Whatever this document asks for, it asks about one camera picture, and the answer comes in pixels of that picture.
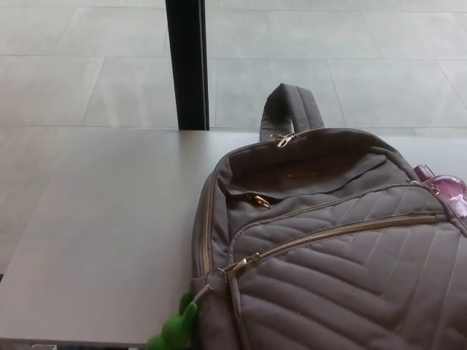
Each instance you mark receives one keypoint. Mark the grey quilted backpack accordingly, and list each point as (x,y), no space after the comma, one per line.
(328,262)

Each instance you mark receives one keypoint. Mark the pink transparent bottle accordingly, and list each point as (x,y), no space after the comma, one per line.
(447,186)

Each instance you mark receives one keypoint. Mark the white object under table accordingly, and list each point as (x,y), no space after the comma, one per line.
(44,347)

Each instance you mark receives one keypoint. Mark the black window frame post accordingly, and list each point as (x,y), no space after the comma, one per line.
(188,65)

